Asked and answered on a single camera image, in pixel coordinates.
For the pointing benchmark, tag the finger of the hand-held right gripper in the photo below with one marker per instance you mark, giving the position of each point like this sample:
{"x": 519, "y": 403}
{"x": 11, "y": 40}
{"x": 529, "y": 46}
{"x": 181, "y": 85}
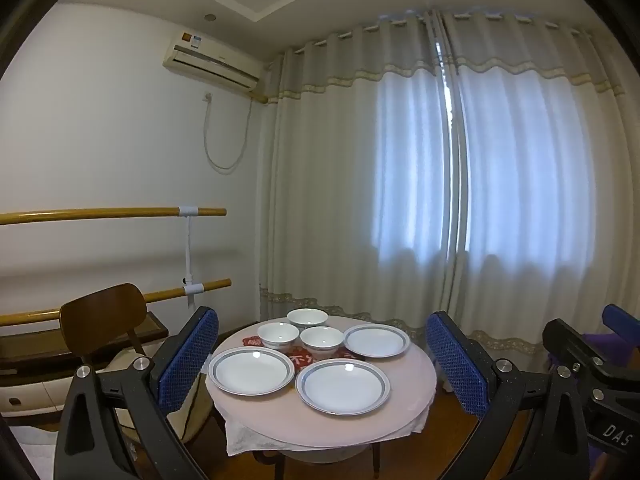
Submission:
{"x": 612, "y": 385}
{"x": 622, "y": 324}

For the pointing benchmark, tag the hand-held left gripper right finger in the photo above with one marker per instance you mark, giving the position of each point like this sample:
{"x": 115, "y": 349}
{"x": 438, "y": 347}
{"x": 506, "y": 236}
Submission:
{"x": 457, "y": 360}

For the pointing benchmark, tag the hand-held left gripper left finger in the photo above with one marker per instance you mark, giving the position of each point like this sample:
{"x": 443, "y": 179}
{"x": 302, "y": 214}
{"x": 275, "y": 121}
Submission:
{"x": 187, "y": 355}

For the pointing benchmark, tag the white plate with grey band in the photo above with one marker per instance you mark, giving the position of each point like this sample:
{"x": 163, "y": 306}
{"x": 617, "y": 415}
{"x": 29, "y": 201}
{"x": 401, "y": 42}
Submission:
{"x": 376, "y": 341}
{"x": 251, "y": 371}
{"x": 343, "y": 386}

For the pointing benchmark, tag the white ceramic bowl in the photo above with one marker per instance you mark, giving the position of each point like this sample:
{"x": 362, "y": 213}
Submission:
{"x": 278, "y": 334}
{"x": 307, "y": 317}
{"x": 321, "y": 340}

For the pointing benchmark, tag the purple cloth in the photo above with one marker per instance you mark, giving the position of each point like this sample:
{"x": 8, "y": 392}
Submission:
{"x": 597, "y": 342}

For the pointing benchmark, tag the round pink table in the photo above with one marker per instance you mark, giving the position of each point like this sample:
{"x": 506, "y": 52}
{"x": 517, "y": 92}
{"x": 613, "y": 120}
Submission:
{"x": 410, "y": 385}

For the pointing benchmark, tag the wooden ballet barre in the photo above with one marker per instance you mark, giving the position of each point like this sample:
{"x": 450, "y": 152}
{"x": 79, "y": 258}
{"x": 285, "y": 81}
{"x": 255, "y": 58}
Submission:
{"x": 100, "y": 214}
{"x": 215, "y": 286}

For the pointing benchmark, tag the white tablecloth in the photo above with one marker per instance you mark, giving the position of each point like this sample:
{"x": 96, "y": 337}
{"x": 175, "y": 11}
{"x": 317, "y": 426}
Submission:
{"x": 240, "y": 435}

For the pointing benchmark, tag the brown wooden chair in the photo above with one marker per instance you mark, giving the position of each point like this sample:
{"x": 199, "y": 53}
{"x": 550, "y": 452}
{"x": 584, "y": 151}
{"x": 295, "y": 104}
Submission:
{"x": 100, "y": 312}

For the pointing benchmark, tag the dark metal table legs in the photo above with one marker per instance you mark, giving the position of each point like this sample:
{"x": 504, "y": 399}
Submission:
{"x": 376, "y": 460}

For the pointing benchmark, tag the white storage box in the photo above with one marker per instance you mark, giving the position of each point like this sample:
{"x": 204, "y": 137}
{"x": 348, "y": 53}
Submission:
{"x": 35, "y": 392}

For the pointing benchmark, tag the dark wooden bench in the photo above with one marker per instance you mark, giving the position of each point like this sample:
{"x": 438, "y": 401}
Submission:
{"x": 30, "y": 347}

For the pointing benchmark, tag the white quilted bedding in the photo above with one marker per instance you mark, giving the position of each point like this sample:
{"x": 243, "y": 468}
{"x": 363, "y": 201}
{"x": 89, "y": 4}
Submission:
{"x": 35, "y": 452}

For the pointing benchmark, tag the beige wrapped air conditioner pipe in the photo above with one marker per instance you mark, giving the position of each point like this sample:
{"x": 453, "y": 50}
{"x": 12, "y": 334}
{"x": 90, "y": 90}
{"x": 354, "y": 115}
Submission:
{"x": 260, "y": 96}

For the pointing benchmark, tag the white curtain rod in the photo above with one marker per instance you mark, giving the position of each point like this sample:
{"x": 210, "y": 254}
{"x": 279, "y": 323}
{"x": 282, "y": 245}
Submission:
{"x": 399, "y": 23}

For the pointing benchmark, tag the white barre support post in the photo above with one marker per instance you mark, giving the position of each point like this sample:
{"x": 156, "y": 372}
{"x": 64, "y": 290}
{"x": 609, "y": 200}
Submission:
{"x": 188, "y": 250}

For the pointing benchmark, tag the white wall air conditioner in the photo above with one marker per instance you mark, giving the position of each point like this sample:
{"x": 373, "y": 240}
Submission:
{"x": 210, "y": 62}

